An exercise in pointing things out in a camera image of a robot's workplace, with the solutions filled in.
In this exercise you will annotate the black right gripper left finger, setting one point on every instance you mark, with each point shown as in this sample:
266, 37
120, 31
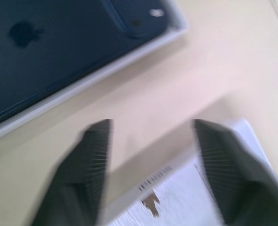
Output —
82, 179

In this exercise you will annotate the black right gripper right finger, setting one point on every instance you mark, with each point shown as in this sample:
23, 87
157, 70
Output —
235, 179

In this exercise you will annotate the white box lid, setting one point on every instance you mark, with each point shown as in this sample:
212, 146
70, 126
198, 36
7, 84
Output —
176, 195

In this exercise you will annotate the dark blue smartphone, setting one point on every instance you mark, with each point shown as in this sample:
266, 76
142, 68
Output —
70, 47

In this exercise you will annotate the white phone box base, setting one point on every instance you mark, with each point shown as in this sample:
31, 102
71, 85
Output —
82, 84

